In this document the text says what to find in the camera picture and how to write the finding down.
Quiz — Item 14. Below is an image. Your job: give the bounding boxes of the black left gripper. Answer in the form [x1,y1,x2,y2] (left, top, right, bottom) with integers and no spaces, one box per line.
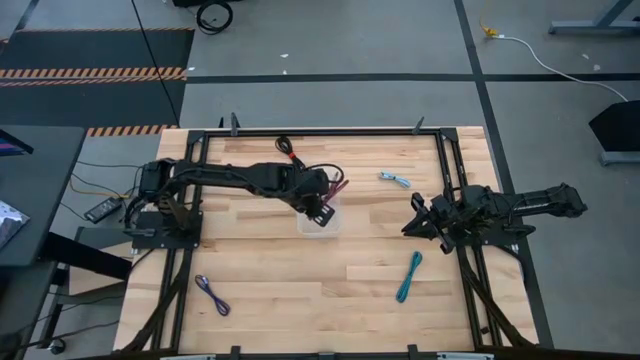
[294,168,337,228]

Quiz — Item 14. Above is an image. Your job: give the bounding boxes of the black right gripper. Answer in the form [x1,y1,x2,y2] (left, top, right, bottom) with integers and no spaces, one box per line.
[401,191,469,255]

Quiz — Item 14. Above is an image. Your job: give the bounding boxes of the teal braided USB-C cable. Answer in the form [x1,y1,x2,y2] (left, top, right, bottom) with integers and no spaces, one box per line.
[395,250,424,305]

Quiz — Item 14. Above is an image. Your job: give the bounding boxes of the light blue USB-C cable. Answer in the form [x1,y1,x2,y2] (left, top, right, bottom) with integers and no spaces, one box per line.
[378,170,413,190]

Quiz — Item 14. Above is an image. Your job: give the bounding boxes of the bundle of coloured cables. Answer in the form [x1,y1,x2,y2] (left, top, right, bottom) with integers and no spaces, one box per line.
[274,135,307,170]

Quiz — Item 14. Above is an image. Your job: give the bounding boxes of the clear plastic container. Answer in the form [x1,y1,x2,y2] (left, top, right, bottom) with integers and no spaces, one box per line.
[295,167,346,239]

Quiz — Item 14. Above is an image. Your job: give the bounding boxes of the black power adapter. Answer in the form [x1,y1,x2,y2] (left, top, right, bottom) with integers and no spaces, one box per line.
[83,195,124,225]

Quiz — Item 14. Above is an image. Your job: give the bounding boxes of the black box on grey foot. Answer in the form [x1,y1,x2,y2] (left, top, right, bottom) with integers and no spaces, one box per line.
[588,99,640,167]

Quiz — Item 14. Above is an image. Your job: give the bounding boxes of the black low bench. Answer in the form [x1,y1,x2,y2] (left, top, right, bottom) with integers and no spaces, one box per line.
[38,225,135,282]

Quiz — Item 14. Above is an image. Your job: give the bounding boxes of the grey metal table leg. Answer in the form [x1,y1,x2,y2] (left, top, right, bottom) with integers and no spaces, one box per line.
[547,0,640,36]

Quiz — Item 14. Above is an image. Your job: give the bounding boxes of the black mat with hazard stripes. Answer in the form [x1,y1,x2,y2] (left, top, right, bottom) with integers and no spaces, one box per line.
[0,26,196,139]

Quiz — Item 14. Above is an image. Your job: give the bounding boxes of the dark grey desk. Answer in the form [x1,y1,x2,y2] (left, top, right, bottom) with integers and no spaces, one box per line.
[0,124,87,269]

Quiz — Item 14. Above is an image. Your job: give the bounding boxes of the printed paper sheet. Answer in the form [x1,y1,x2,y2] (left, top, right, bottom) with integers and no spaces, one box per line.
[0,199,32,251]

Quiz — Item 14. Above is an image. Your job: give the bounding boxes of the dark monitor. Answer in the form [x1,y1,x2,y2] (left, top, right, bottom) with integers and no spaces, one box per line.
[0,128,36,158]

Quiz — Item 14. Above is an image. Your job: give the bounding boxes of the black aluminium table frame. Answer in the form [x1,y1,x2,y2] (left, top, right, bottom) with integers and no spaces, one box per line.
[122,113,540,360]

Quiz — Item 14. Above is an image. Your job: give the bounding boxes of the white floor cable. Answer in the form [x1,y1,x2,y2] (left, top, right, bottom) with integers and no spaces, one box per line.
[492,34,630,103]

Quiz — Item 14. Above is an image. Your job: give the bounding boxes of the yellow plug and cable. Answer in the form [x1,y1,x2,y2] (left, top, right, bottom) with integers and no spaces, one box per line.
[478,7,500,39]

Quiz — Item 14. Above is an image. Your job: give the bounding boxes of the coiled black floor cable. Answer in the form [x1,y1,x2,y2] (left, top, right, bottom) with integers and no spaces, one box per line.
[195,0,235,36]

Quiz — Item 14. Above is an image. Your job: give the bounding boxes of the long thin black floor cable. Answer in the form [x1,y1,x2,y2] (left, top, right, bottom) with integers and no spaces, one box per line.
[130,0,181,127]

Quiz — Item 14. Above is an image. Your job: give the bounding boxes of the thin yellow cable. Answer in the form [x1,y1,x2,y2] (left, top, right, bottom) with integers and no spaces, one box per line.
[68,173,132,200]

